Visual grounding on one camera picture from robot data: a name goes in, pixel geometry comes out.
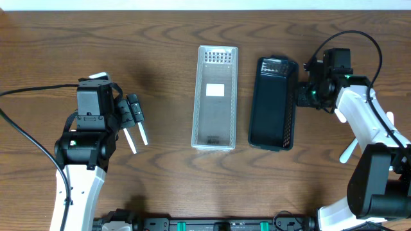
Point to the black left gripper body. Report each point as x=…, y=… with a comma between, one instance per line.
x=131, y=111

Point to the white plastic spoon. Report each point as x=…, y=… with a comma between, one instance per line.
x=130, y=141
x=143, y=133
x=390, y=116

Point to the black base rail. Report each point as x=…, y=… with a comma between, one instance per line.
x=126, y=220

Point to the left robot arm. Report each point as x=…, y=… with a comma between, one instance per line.
x=84, y=149

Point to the black plastic perforated basket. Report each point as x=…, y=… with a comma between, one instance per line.
x=272, y=116

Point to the clear plastic perforated basket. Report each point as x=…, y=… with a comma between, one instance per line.
x=215, y=104

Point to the white plastic fork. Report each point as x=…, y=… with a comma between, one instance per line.
x=348, y=151
x=340, y=116

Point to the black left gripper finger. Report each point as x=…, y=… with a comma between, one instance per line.
x=135, y=108
x=127, y=119

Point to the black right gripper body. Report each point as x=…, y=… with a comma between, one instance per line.
x=302, y=94

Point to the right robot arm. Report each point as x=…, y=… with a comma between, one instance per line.
x=379, y=189

